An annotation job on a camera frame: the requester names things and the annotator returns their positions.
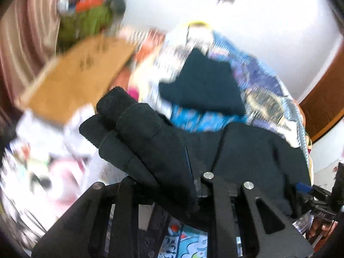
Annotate right hand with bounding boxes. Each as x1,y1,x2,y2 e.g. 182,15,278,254
307,217,338,239

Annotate wooden lap desk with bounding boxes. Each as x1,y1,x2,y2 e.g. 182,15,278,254
16,34,136,125

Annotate yellow foam bed rail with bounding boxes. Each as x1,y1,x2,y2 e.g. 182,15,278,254
188,21,210,29

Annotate green fabric storage box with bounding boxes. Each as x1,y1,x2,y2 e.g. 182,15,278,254
57,5,114,52

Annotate dark teal folded garment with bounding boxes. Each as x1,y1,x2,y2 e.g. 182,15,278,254
159,48,245,116

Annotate patchwork blue bed quilt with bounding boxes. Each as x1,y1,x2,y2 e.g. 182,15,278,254
118,28,314,258

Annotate black pants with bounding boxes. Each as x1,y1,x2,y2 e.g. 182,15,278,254
79,87,310,228

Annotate striped pink curtain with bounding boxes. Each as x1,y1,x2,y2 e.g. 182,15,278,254
0,0,65,108

